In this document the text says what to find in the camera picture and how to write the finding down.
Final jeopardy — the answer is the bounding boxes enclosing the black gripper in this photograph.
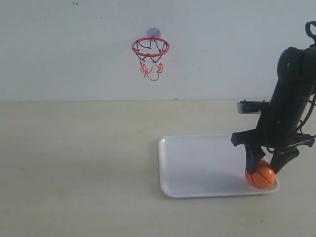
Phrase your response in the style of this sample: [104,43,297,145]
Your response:
[231,99,316,174]

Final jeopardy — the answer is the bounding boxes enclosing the small orange basketball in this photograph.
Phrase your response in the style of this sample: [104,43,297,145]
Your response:
[245,160,276,189]

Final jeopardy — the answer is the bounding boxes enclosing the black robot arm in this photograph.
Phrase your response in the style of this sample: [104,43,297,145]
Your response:
[231,47,316,174]

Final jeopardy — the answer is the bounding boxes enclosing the red mini basketball hoop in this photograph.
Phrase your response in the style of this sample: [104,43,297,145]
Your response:
[131,37,170,81]

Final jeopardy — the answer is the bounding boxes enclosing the white rectangular tray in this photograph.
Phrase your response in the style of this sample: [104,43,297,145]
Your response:
[158,134,280,198]

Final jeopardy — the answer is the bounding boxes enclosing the clear suction cup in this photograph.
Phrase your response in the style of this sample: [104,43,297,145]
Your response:
[147,27,161,38]

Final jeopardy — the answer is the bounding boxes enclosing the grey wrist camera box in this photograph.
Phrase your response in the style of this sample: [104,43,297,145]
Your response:
[237,100,270,114]

